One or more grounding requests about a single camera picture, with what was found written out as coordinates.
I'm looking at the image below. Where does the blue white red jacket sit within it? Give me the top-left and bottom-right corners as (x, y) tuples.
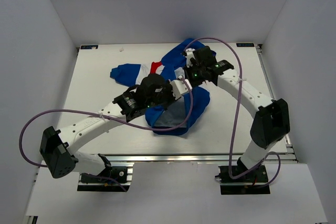
(110, 38), (211, 136)

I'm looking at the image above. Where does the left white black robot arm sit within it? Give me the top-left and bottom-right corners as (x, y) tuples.
(40, 73), (187, 182)

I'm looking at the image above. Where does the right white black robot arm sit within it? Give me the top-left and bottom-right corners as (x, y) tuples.
(183, 46), (290, 182)

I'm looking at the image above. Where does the right blue table sticker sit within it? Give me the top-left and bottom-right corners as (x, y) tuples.
(236, 42), (255, 47)

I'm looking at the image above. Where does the blue table sticker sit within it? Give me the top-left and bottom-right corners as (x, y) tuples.
(80, 45), (98, 50)
(236, 42), (255, 47)

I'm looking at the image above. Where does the left blue table sticker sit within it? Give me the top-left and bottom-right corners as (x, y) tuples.
(80, 45), (98, 50)

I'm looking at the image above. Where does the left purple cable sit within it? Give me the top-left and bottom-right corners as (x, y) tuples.
(19, 78), (194, 192)

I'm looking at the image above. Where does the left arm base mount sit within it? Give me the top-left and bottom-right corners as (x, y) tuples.
(77, 154), (130, 193)

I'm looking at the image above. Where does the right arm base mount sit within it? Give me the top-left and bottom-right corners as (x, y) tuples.
(215, 165), (270, 195)

